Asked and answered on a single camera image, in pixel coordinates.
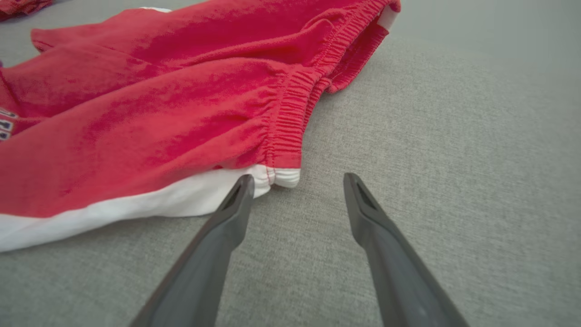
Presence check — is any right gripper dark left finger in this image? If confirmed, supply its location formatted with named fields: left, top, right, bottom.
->
left=131, top=174, right=255, bottom=327

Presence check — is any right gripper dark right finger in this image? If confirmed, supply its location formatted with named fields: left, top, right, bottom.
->
left=344, top=173, right=470, bottom=327

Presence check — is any red shorts white side stripe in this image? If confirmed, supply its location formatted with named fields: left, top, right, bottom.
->
left=0, top=0, right=402, bottom=253

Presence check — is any red jersey number 23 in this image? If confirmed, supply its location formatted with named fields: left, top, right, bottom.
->
left=0, top=0, right=54, bottom=21

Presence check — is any grey fabric sofa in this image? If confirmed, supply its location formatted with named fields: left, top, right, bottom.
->
left=0, top=0, right=581, bottom=327

